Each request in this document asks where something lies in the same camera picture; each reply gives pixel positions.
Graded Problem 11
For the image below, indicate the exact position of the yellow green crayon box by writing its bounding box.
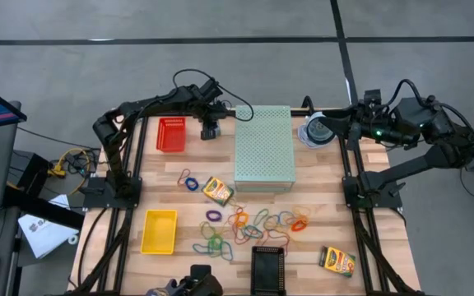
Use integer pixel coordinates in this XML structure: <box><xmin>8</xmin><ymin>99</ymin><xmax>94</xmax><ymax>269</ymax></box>
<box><xmin>201</xmin><ymin>176</ymin><xmax>235</xmax><ymax>207</ymax></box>
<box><xmin>318</xmin><ymin>245</ymin><xmax>357</xmax><ymax>279</ymax></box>

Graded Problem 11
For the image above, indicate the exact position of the yellow rubber band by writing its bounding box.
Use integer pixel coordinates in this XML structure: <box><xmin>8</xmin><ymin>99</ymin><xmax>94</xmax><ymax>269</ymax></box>
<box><xmin>291</xmin><ymin>205</ymin><xmax>313</xmax><ymax>220</ymax></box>
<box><xmin>263</xmin><ymin>215</ymin><xmax>281</xmax><ymax>232</ymax></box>

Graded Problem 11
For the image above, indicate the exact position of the green perforated metal riser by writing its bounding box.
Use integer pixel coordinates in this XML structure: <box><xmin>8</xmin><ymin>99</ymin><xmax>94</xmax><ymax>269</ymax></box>
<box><xmin>233</xmin><ymin>104</ymin><xmax>297</xmax><ymax>194</ymax></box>

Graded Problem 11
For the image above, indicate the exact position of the thick black cable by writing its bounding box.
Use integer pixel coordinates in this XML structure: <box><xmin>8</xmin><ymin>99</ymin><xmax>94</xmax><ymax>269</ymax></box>
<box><xmin>76</xmin><ymin>207</ymin><xmax>109</xmax><ymax>289</ymax></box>

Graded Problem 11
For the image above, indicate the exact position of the white printed paper sheet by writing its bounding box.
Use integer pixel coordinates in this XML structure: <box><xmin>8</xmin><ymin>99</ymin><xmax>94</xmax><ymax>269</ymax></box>
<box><xmin>17</xmin><ymin>194</ymin><xmax>80</xmax><ymax>260</ymax></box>

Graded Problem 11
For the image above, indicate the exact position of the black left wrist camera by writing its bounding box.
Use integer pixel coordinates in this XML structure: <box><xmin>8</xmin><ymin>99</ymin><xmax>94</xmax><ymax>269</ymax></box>
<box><xmin>198</xmin><ymin>77</ymin><xmax>224</xmax><ymax>99</ymax></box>

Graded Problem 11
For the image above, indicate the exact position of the orange coil wrist band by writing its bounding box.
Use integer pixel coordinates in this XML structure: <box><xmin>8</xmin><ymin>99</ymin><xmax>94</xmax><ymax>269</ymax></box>
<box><xmin>233</xmin><ymin>210</ymin><xmax>250</xmax><ymax>229</ymax></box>

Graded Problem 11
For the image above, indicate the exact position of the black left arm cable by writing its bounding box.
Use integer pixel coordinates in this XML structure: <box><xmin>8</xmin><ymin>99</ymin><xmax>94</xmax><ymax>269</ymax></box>
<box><xmin>172</xmin><ymin>68</ymin><xmax>255</xmax><ymax>123</ymax></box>

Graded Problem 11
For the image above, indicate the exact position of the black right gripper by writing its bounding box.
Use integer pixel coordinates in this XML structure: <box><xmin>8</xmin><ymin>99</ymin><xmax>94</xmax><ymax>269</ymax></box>
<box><xmin>318</xmin><ymin>105</ymin><xmax>382</xmax><ymax>151</ymax></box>

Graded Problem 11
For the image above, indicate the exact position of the green coil wrist band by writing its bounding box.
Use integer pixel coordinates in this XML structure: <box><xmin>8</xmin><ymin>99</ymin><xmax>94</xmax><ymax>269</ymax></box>
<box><xmin>207</xmin><ymin>233</ymin><xmax>225</xmax><ymax>255</ymax></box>

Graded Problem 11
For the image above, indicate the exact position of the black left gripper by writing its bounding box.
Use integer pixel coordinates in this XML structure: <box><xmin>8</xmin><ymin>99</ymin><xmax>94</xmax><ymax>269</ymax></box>
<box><xmin>194</xmin><ymin>97</ymin><xmax>232</xmax><ymax>141</ymax></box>

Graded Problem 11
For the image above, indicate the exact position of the red plastic basket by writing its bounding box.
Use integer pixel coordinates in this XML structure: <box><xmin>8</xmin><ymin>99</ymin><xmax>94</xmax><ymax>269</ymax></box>
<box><xmin>156</xmin><ymin>116</ymin><xmax>188</xmax><ymax>154</ymax></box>

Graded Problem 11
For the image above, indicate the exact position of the thin black cable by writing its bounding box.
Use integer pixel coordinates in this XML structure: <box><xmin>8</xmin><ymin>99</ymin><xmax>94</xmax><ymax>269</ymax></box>
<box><xmin>16</xmin><ymin>126</ymin><xmax>100</xmax><ymax>151</ymax></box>

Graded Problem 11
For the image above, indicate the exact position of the disc spindle with clear cover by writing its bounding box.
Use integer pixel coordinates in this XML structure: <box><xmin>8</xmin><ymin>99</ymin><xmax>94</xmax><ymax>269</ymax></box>
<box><xmin>297</xmin><ymin>110</ymin><xmax>339</xmax><ymax>150</ymax></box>

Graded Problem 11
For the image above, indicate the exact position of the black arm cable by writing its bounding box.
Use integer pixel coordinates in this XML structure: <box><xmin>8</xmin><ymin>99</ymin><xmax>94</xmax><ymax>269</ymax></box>
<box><xmin>172</xmin><ymin>68</ymin><xmax>255</xmax><ymax>123</ymax></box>
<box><xmin>384</xmin><ymin>78</ymin><xmax>474</xmax><ymax>132</ymax></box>

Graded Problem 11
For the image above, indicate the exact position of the yellow plastic bin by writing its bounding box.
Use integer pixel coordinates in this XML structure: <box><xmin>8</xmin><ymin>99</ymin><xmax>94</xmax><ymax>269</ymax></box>
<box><xmin>140</xmin><ymin>209</ymin><xmax>179</xmax><ymax>256</ymax></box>

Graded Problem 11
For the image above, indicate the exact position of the black slotted plastic basket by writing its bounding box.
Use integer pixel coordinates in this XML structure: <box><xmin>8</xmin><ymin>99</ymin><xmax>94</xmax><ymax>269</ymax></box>
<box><xmin>249</xmin><ymin>245</ymin><xmax>286</xmax><ymax>296</ymax></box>

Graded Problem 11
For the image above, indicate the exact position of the black electronics box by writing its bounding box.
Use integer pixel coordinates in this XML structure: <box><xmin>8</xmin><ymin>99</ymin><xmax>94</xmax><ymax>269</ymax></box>
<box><xmin>13</xmin><ymin>150</ymin><xmax>52</xmax><ymax>194</ymax></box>

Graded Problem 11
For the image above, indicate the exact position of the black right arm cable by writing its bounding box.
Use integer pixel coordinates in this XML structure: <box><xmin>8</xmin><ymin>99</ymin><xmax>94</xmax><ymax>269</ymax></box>
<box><xmin>384</xmin><ymin>78</ymin><xmax>474</xmax><ymax>132</ymax></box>

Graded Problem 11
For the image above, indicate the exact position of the yellow cable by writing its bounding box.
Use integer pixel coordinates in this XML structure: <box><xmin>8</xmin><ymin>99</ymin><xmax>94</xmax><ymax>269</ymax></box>
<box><xmin>47</xmin><ymin>146</ymin><xmax>93</xmax><ymax>197</ymax></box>

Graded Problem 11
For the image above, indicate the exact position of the thin red rubber band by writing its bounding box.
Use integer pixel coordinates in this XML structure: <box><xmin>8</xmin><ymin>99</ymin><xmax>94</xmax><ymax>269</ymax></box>
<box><xmin>177</xmin><ymin>168</ymin><xmax>192</xmax><ymax>187</ymax></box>

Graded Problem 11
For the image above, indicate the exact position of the thin orange rubber band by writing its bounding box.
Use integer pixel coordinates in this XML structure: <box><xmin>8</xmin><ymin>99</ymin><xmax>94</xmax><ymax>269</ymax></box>
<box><xmin>225</xmin><ymin>198</ymin><xmax>247</xmax><ymax>215</ymax></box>

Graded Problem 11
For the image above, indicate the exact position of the black desk leg bar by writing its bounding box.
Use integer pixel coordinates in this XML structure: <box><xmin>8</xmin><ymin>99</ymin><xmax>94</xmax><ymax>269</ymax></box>
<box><xmin>2</xmin><ymin>185</ymin><xmax>86</xmax><ymax>231</ymax></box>

